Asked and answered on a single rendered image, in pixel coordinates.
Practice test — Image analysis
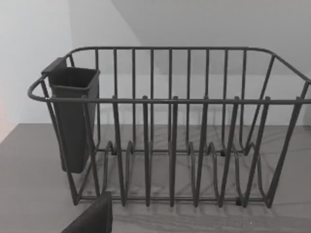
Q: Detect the dark grey cutlery holder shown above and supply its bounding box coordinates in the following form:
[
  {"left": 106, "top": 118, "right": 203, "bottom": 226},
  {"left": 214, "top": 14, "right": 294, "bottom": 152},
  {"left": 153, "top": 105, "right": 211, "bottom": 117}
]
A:
[{"left": 41, "top": 57, "right": 101, "bottom": 174}]

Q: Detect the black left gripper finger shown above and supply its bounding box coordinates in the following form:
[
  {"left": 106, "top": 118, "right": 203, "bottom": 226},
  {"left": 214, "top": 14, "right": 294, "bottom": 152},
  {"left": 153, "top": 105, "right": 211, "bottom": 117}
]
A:
[{"left": 60, "top": 191, "right": 113, "bottom": 233}]

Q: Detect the dark grey wire dish rack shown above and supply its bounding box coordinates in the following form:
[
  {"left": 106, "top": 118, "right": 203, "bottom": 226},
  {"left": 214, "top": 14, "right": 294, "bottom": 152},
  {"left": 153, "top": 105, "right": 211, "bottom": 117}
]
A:
[{"left": 27, "top": 46, "right": 311, "bottom": 209}]

